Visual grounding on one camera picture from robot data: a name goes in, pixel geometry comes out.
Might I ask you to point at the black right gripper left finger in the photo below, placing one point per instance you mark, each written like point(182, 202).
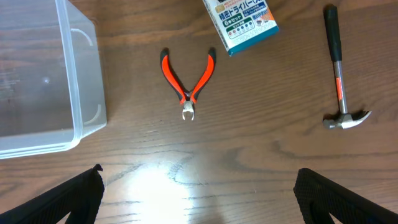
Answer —
point(78, 199)

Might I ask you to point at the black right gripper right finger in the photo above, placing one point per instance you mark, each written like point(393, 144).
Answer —
point(321, 199)

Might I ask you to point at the black handled claw hammer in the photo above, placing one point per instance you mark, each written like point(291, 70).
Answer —
point(344, 120)

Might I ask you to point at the red black handled pliers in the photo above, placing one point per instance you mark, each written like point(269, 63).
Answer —
point(186, 98)

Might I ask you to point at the white teal screwdriver set box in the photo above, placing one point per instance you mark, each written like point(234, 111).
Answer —
point(241, 23)

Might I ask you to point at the clear plastic container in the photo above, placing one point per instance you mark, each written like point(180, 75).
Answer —
point(52, 92)

